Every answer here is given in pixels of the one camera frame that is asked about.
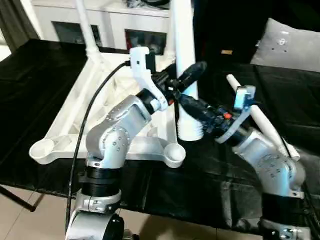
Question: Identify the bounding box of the dark round appliance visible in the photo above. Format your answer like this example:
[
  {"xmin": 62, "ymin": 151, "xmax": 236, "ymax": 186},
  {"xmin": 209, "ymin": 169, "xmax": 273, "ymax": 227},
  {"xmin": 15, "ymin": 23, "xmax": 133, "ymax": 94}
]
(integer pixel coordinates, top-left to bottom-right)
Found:
[{"xmin": 125, "ymin": 0, "xmax": 172, "ymax": 10}]

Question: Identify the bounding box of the grey cushion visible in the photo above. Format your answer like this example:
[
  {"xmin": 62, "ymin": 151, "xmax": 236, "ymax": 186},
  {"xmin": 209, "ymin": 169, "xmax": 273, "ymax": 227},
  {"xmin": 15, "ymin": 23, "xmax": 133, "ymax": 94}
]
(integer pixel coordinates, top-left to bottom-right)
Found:
[{"xmin": 250, "ymin": 17, "xmax": 320, "ymax": 74}]

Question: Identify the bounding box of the white glass-door cabinet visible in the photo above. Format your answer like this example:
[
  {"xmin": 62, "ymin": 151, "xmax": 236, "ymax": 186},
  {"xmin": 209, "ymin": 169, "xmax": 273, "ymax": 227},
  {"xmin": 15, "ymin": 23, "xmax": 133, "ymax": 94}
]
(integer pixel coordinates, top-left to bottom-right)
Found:
[{"xmin": 30, "ymin": 0, "xmax": 173, "ymax": 55}]

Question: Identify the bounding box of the grey window curtain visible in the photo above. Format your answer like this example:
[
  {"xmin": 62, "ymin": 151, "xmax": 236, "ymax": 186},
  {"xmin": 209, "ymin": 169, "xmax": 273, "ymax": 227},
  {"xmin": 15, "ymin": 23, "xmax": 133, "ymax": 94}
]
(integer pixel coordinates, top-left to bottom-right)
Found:
[{"xmin": 0, "ymin": 0, "xmax": 41, "ymax": 53}]

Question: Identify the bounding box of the white plastic table leg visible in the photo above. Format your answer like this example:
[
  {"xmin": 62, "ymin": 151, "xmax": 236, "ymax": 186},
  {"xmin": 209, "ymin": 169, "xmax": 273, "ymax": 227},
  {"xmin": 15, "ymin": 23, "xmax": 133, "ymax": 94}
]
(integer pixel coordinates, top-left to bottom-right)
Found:
[
  {"xmin": 170, "ymin": 0, "xmax": 207, "ymax": 142},
  {"xmin": 74, "ymin": 0, "xmax": 104, "ymax": 62},
  {"xmin": 226, "ymin": 74, "xmax": 301, "ymax": 162},
  {"xmin": 163, "ymin": 27, "xmax": 176, "ymax": 60}
]

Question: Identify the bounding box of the white plastic table top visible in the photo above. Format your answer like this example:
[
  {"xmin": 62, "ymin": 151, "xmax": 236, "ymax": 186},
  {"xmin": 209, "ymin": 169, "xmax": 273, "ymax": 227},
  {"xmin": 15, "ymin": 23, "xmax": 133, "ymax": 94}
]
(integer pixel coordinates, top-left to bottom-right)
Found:
[{"xmin": 28, "ymin": 50, "xmax": 187, "ymax": 169}]

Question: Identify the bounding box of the black table frame leg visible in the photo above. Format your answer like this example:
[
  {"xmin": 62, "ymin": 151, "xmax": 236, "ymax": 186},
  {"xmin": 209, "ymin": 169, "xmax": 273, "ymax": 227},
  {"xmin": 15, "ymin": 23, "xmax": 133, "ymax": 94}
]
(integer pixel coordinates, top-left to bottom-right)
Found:
[{"xmin": 0, "ymin": 185, "xmax": 37, "ymax": 213}]

